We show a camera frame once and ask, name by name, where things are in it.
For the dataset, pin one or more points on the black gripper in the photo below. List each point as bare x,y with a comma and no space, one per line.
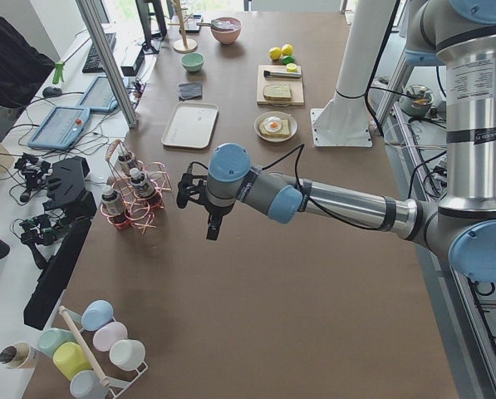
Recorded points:
216,210

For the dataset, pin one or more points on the white round plate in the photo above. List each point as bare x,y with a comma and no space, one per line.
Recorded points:
291,121

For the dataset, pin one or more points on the bread slice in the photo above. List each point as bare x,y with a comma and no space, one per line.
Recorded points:
277,92
283,133

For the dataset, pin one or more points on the cream rabbit tray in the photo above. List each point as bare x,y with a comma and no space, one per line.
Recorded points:
191,125

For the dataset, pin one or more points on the lower left tea bottle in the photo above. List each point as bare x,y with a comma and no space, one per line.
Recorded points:
141,184

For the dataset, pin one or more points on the tea bottle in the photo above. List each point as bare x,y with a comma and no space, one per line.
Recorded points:
113,204
127,162
141,184

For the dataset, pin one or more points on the lower right tea bottle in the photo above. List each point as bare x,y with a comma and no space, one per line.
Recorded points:
113,204

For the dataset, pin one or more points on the upper tea bottle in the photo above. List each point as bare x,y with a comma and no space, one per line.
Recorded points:
127,162

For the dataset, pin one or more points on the bread slice under egg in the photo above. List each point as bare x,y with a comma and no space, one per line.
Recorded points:
283,133

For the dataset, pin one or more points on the grey folded cloth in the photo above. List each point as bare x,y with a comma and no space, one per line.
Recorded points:
190,90

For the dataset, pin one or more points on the bamboo cutting board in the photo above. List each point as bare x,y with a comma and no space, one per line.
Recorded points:
296,86

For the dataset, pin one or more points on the mint green bowl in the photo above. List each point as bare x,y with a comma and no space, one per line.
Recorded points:
192,62

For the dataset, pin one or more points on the far blue teach pendant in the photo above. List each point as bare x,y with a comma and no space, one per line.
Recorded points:
99,96

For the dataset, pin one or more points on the blue teach pendant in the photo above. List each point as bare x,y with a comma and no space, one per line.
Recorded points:
60,129
99,96

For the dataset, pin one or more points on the half cut lemon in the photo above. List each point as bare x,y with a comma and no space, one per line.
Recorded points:
291,67

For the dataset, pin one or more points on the white cup rack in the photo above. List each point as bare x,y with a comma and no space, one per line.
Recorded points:
102,360

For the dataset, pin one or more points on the green lime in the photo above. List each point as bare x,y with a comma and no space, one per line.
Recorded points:
288,59

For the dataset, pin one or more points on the wooden mug tree stand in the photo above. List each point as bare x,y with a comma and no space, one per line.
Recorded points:
185,44

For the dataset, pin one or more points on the upper yellow lemon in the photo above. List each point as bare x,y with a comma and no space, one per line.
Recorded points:
275,53

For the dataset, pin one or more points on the yellow lemon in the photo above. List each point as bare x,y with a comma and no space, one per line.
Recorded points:
275,53
287,49

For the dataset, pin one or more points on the near blue teach pendant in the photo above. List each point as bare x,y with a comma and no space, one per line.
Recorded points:
60,129

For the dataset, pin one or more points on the lower yellow lemon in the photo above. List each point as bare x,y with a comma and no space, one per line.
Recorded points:
287,49

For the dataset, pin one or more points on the pink ice bowl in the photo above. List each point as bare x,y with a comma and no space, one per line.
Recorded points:
227,37

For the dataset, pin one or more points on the metal ice scoop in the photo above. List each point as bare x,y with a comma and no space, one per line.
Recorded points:
220,25

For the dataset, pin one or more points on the black keyboard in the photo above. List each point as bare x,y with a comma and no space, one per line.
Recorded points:
93,61

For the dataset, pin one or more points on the copper wire bottle rack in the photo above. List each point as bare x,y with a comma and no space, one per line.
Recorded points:
140,213

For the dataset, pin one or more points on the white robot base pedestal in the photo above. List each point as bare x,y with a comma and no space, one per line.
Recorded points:
344,121

